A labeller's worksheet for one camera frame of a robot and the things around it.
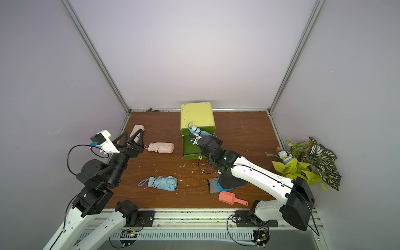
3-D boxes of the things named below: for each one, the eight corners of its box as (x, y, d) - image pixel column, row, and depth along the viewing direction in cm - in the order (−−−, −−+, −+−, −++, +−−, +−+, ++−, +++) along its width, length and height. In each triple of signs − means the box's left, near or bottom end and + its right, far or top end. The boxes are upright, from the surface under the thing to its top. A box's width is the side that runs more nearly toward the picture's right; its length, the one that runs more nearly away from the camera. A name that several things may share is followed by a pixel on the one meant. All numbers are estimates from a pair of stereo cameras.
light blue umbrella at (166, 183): (140, 191, 83) (137, 188, 80) (144, 178, 88) (141, 175, 84) (176, 191, 83) (175, 188, 80) (177, 178, 87) (176, 175, 84)
